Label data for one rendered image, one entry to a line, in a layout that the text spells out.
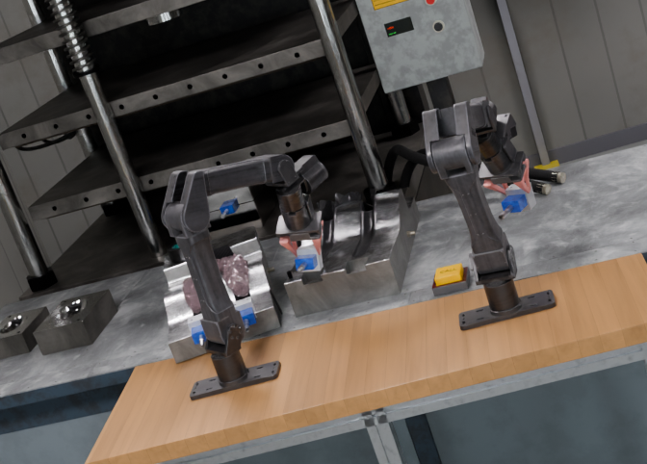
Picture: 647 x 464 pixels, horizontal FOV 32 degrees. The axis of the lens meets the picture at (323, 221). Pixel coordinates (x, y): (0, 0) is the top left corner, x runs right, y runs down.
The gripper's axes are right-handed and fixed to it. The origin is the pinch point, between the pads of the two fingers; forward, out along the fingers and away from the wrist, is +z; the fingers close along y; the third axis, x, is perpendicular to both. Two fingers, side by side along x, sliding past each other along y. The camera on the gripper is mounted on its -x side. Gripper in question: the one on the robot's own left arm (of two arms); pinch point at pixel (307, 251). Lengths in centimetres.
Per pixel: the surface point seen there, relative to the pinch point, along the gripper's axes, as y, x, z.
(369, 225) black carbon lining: -10.9, -19.9, 11.0
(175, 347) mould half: 32.2, 17.6, 9.9
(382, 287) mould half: -16.5, 5.3, 8.4
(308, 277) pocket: 1.7, 0.4, 7.9
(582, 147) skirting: -68, -262, 182
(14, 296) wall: 212, -182, 173
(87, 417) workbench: 64, 17, 34
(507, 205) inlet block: -46.8, -4.4, -4.1
